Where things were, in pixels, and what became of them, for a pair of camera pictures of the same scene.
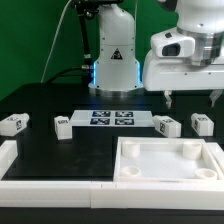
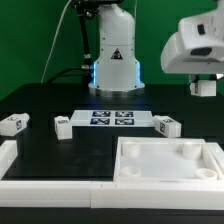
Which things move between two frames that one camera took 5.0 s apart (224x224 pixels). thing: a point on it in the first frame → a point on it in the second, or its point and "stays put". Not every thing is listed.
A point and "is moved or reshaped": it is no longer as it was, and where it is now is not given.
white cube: [202, 124] is moved or reshaped
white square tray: [164, 160] stays put
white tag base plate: [111, 118] stays put
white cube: [13, 124] stays put
